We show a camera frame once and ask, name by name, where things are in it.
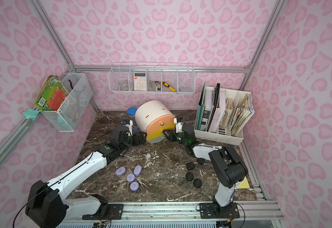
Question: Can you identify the yellow drawer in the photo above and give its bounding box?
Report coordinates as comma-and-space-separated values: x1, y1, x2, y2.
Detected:
146, 121, 175, 142

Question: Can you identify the orange top drawer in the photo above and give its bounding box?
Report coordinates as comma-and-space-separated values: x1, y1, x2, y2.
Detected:
149, 115, 175, 125

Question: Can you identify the white round drawer cabinet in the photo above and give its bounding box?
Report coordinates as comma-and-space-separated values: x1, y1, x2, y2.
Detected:
135, 100, 173, 133

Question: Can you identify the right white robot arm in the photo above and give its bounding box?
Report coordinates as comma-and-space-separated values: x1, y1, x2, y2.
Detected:
164, 130, 248, 208

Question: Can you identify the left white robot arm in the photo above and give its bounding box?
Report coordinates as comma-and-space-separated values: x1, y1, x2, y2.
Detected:
25, 125, 147, 228

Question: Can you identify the grey bottom drawer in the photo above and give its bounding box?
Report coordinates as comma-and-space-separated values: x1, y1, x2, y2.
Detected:
149, 132, 167, 144

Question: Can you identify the blue lid pencil jar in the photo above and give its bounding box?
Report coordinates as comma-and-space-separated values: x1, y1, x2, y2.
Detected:
127, 107, 140, 133

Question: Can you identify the purple earphone case upper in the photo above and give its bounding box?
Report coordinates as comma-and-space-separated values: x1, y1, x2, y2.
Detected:
133, 165, 142, 177

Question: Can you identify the purple earphone case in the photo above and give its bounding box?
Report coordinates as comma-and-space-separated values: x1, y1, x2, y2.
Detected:
133, 165, 142, 177
130, 181, 139, 192
116, 167, 126, 176
127, 173, 136, 183

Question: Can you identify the black earphone case upper left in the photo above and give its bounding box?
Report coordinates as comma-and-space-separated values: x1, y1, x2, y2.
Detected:
186, 162, 195, 170

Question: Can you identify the black earphone case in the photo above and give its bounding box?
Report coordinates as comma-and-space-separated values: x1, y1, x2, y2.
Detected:
186, 162, 195, 170
193, 178, 202, 188
185, 172, 194, 181
197, 158, 206, 164

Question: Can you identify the teal green folder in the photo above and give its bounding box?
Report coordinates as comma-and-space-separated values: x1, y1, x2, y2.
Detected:
195, 82, 206, 131

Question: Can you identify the black earphone case upper right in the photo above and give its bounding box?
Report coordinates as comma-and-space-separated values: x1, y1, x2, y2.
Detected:
197, 158, 206, 164

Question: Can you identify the purple earphone case far left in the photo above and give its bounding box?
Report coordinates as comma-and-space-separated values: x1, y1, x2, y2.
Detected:
116, 167, 126, 176

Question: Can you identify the purple earphone case middle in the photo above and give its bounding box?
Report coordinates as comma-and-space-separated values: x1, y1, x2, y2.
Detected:
127, 173, 136, 183

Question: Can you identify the black earphone case lower left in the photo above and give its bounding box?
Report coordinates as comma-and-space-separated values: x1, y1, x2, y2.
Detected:
185, 172, 194, 181

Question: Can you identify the purple earphone case bottom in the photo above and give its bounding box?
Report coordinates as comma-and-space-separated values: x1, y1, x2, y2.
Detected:
130, 181, 139, 192

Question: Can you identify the grey stapler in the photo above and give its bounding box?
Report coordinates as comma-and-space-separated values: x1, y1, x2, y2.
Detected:
149, 81, 161, 92

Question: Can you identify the black earphone case lower right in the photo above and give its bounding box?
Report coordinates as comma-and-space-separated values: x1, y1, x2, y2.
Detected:
193, 178, 202, 188

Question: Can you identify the round metal tin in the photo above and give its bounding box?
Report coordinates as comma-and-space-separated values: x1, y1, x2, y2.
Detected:
119, 83, 129, 91

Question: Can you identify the yellow black utility knife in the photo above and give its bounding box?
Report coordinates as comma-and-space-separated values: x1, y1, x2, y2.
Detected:
162, 81, 176, 92

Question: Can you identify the white file organizer box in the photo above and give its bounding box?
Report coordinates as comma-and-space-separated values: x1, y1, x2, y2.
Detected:
195, 84, 255, 145

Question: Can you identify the pink white calculator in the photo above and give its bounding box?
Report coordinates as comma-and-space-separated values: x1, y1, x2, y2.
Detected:
134, 72, 147, 91

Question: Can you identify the black binder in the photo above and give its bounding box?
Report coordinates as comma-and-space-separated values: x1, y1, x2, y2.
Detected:
207, 83, 220, 131

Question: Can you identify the white pink book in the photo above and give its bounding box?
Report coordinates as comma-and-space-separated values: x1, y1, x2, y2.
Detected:
208, 89, 226, 133

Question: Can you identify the stack of magazines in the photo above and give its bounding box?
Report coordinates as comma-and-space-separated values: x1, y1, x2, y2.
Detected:
218, 92, 255, 137

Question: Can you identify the yellow sticky note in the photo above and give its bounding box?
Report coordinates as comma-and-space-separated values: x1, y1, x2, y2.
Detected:
237, 177, 250, 189

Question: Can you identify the green red booklet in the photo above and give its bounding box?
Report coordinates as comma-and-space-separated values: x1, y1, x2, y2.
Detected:
33, 75, 69, 111

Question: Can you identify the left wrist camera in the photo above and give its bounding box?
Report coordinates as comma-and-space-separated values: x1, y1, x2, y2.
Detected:
122, 120, 133, 136

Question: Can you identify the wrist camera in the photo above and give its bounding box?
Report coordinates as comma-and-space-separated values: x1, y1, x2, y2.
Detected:
174, 117, 185, 134
122, 120, 133, 136

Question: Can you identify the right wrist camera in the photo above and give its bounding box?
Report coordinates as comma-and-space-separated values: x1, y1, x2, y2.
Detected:
174, 117, 185, 134

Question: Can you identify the white wire wall shelf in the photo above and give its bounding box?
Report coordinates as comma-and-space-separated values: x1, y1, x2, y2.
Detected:
108, 65, 196, 94

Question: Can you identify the white mesh wall basket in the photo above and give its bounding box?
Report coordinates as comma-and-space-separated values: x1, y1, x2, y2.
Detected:
42, 73, 93, 132

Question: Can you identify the mint green wall hook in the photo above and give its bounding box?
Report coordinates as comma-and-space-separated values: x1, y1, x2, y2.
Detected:
22, 109, 42, 119

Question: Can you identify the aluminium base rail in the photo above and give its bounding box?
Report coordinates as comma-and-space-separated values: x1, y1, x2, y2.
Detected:
59, 200, 287, 228

